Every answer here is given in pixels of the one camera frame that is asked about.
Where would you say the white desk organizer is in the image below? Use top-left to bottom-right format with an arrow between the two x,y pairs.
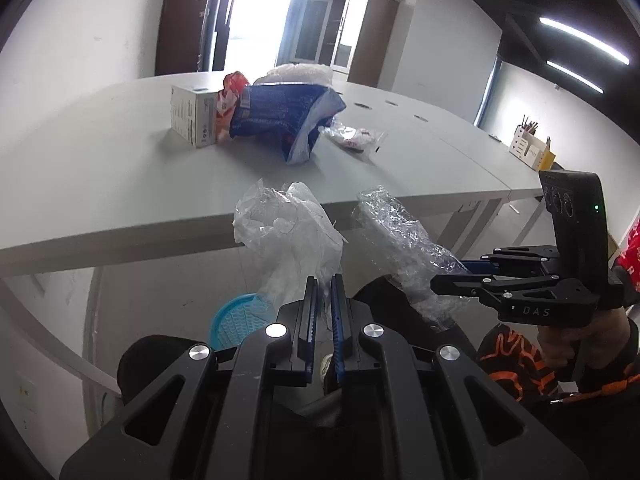
509,126 -> 547,167

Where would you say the clear plastic wrap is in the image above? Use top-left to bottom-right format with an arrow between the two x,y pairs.
351,185 -> 473,333

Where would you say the glass balcony door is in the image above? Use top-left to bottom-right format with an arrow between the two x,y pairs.
200,0 -> 306,73

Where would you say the clear plastic bag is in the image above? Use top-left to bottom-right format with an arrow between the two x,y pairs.
233,178 -> 351,311

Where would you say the clear wrapper with pink print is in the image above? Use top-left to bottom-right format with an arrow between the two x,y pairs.
319,120 -> 389,157

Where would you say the red cloth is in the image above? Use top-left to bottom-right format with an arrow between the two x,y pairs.
614,225 -> 640,281

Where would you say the orange black patterned clothing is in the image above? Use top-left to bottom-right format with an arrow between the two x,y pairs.
476,324 -> 563,405

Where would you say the blue round basin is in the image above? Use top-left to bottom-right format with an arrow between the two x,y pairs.
210,292 -> 281,353

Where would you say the white plastic bag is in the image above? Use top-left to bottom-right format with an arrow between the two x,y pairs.
254,62 -> 335,87

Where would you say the white table leg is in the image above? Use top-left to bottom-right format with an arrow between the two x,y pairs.
452,197 -> 506,263

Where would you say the dark glass door cabinet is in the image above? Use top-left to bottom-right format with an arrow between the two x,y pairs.
289,0 -> 346,66

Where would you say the white wall socket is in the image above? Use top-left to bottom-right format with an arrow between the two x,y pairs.
15,370 -> 39,426

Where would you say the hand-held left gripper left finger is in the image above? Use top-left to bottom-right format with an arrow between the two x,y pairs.
60,276 -> 321,480

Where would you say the ceiling light strip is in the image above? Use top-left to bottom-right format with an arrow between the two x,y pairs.
546,60 -> 605,95
539,16 -> 631,66

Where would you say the red snack packet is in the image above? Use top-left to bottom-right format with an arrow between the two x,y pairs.
216,71 -> 251,143

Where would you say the black trash bag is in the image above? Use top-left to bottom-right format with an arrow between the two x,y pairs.
117,275 -> 481,426

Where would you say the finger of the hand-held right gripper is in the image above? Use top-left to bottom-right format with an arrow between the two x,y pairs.
431,271 -> 562,307
460,245 -> 562,277

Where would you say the wooden cabinet with glass door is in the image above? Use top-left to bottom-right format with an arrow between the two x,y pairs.
330,0 -> 401,90

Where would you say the white cardboard box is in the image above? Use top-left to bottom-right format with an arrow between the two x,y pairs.
169,85 -> 221,150

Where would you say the person's right hand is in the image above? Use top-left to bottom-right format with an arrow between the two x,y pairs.
539,305 -> 632,382

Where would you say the blue snack bag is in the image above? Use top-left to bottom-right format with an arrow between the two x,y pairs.
229,82 -> 347,166

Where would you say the dark brown door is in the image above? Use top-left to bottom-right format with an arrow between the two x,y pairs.
154,0 -> 236,77

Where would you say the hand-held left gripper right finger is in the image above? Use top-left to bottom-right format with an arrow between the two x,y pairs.
330,272 -> 591,480

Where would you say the person's right forearm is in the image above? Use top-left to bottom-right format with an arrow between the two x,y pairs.
582,320 -> 640,411

